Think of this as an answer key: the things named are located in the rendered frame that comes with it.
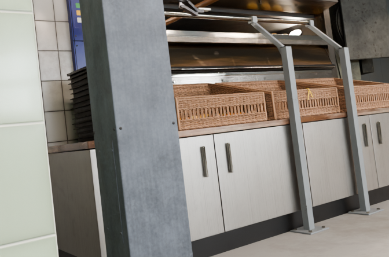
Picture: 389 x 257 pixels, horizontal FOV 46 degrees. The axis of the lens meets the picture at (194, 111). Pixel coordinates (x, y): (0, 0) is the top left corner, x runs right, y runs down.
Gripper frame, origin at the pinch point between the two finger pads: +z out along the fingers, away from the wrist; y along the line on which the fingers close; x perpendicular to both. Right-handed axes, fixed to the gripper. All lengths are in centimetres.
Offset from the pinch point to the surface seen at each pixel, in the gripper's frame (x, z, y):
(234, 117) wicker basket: -6, 14, 58
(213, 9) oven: -65, 56, -16
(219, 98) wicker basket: -6.1, 5.4, 48.3
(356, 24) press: -240, 458, -69
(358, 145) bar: 4, 94, 81
